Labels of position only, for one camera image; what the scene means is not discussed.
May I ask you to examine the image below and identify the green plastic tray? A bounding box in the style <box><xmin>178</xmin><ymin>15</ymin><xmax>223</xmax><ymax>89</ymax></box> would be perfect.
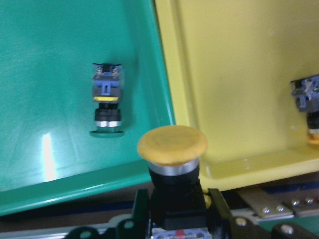
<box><xmin>0</xmin><ymin>0</ymin><xmax>174</xmax><ymax>215</ymax></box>

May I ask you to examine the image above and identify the green push button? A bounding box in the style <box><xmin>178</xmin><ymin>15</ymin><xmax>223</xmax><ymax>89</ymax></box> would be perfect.
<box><xmin>90</xmin><ymin>63</ymin><xmax>124</xmax><ymax>138</ymax></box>

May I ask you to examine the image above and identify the yellow plastic tray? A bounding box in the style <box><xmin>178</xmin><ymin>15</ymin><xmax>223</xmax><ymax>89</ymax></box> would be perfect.
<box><xmin>155</xmin><ymin>0</ymin><xmax>319</xmax><ymax>191</ymax></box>

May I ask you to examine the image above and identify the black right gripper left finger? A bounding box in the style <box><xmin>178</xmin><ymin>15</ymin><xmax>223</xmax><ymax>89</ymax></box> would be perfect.
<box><xmin>132</xmin><ymin>189</ymin><xmax>150</xmax><ymax>232</ymax></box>

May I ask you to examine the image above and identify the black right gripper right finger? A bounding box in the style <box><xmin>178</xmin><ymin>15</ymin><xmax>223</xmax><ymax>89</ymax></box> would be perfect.
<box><xmin>207</xmin><ymin>188</ymin><xmax>233</xmax><ymax>229</ymax></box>

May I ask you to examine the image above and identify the yellow push button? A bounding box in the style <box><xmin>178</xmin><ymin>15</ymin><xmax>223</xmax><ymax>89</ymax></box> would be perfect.
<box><xmin>137</xmin><ymin>125</ymin><xmax>212</xmax><ymax>239</ymax></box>
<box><xmin>290</xmin><ymin>75</ymin><xmax>319</xmax><ymax>145</ymax></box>

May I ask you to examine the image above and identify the green conveyor belt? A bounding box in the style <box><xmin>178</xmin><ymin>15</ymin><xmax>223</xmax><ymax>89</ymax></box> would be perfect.
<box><xmin>0</xmin><ymin>192</ymin><xmax>319</xmax><ymax>239</ymax></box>

